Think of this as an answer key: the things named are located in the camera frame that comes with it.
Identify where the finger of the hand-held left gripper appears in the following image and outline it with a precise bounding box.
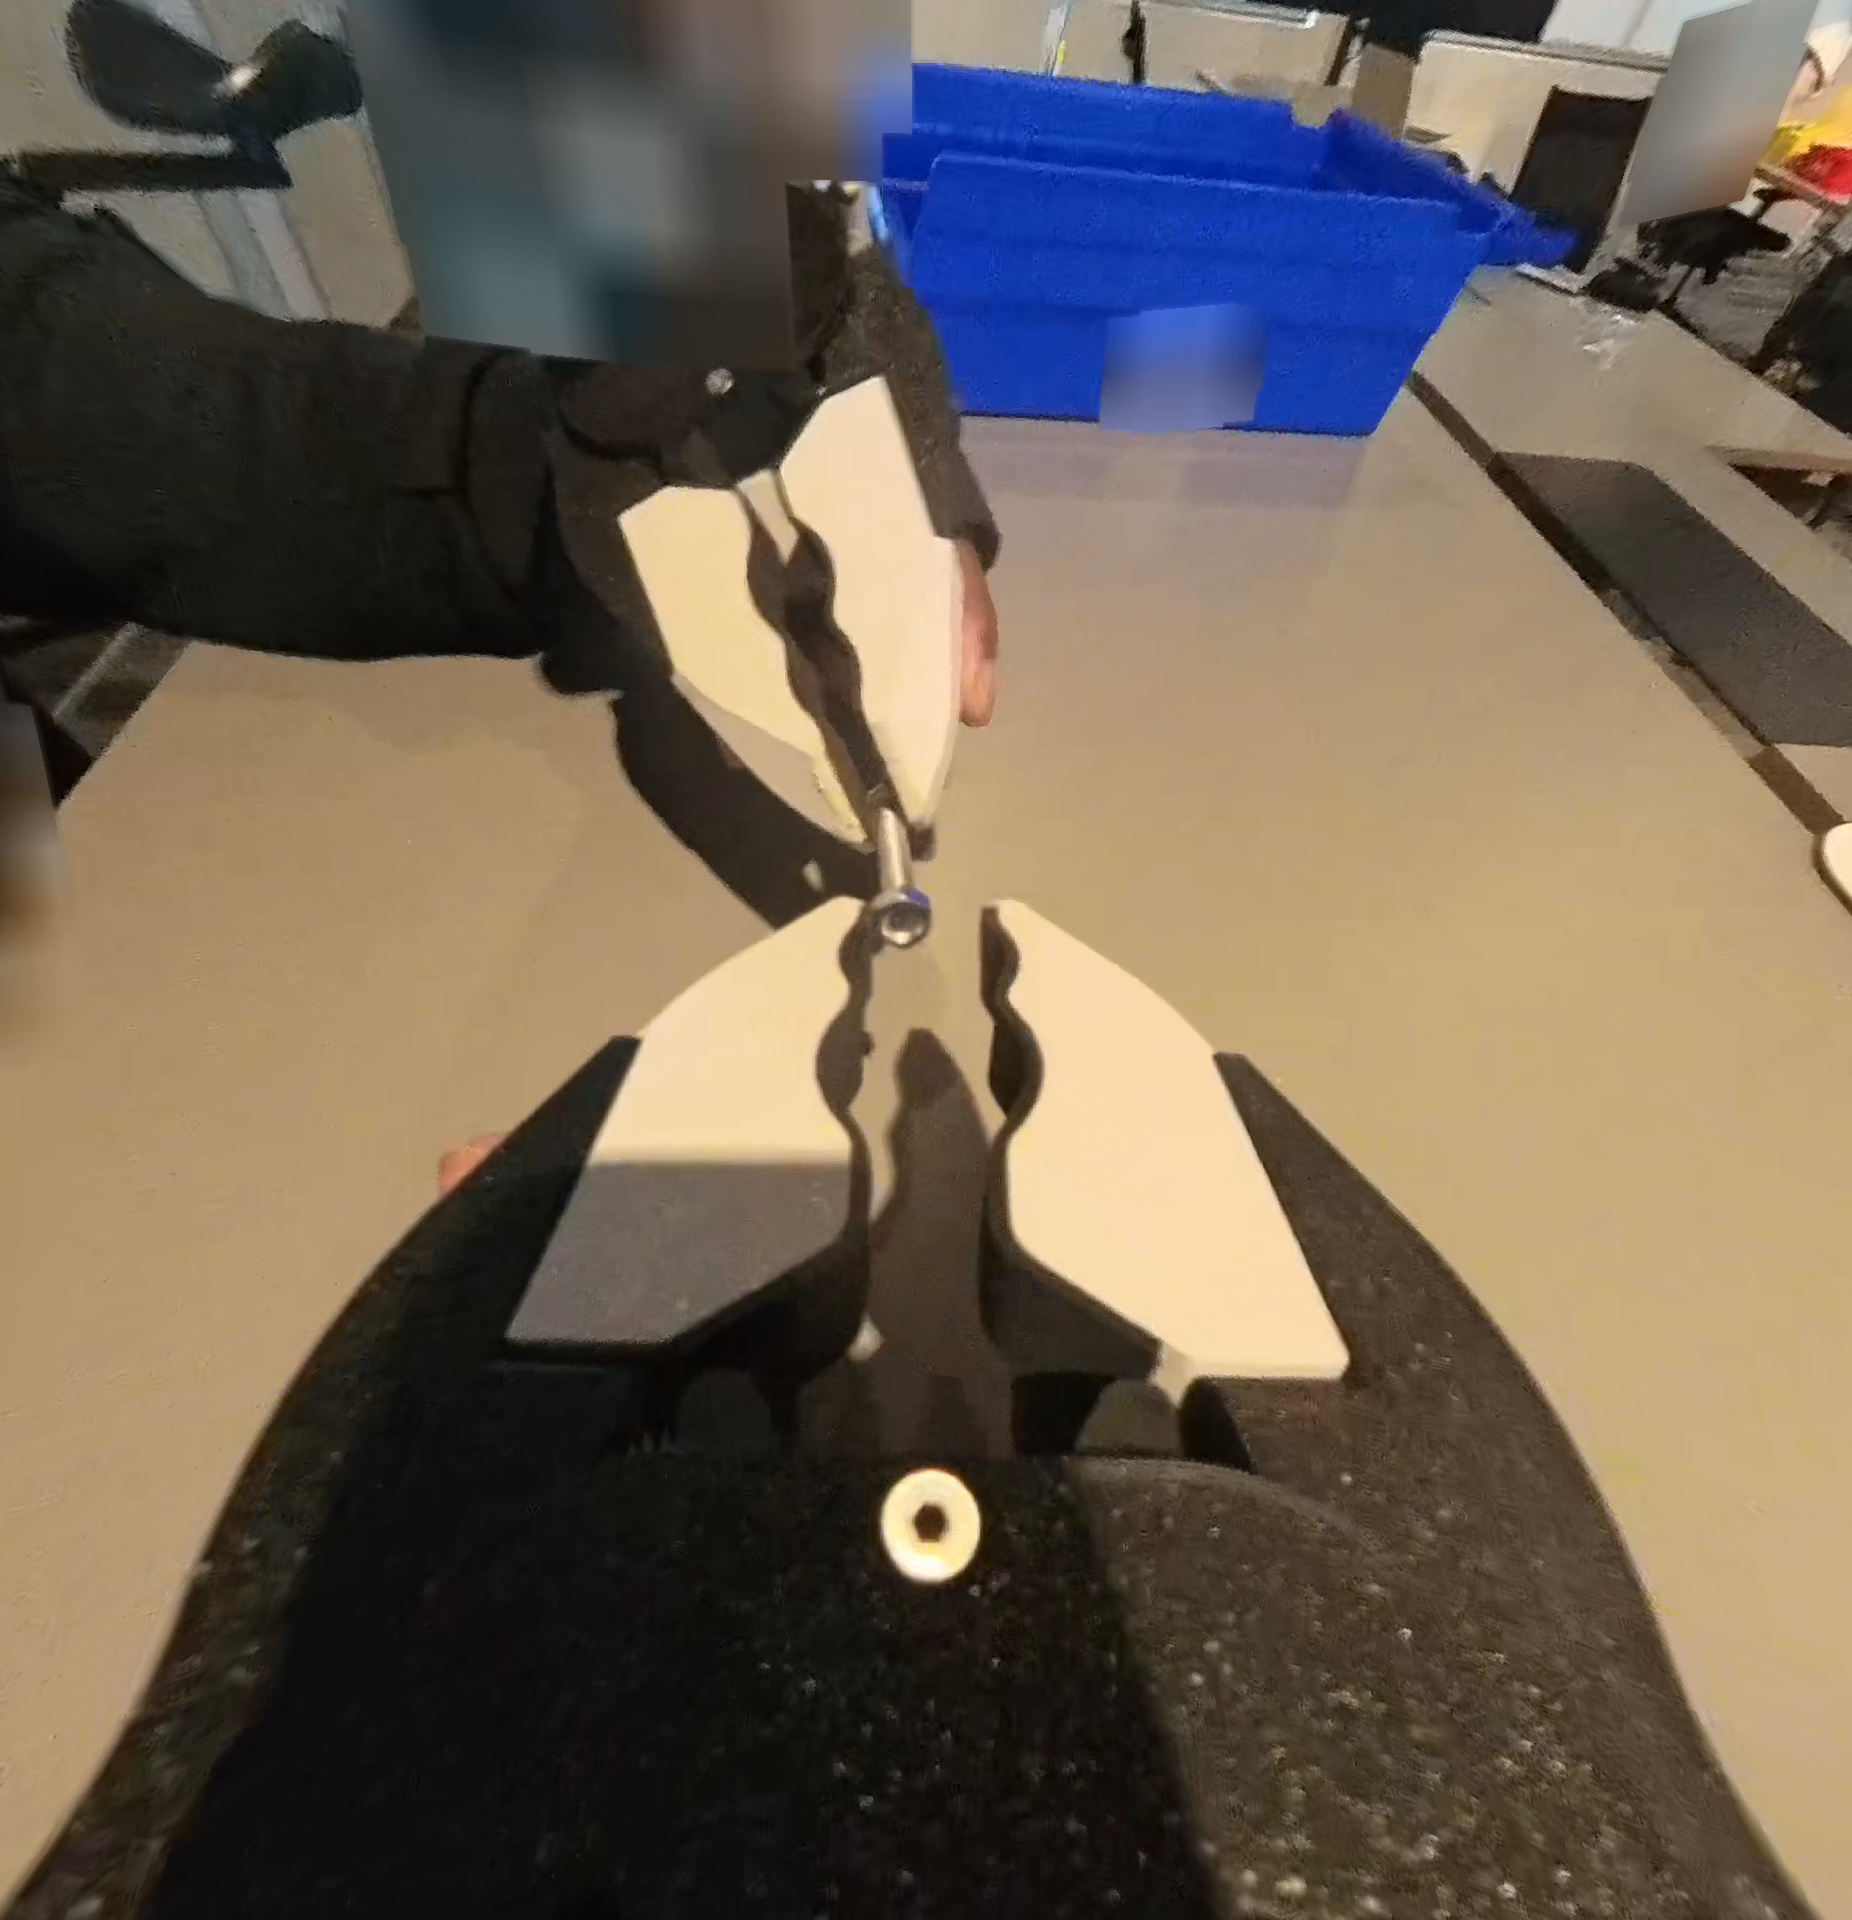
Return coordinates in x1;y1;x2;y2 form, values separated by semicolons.
781;375;967;831
618;480;885;844

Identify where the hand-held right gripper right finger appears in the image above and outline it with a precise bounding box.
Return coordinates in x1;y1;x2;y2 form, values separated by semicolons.
981;895;1353;1452

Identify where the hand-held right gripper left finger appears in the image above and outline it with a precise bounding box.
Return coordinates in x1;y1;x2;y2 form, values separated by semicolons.
505;901;882;1440

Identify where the person's left forearm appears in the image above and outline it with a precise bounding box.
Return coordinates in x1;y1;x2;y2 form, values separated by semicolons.
0;143;672;705

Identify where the person's left hand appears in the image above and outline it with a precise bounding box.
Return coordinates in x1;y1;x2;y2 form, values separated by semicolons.
954;567;1005;731

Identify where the blue plastic bin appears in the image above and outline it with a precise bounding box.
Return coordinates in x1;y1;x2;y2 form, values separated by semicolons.
878;148;1504;439
908;60;1580;273

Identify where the black office chair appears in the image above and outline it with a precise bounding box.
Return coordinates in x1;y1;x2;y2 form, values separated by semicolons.
59;0;367;191

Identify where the wood edged grey table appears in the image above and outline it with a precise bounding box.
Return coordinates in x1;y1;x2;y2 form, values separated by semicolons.
1409;270;1852;484

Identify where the black desk mat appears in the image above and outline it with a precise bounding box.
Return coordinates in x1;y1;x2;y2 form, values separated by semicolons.
1493;451;1852;752

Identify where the yellow red storage bin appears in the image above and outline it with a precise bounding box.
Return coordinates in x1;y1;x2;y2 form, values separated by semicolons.
1766;73;1852;201

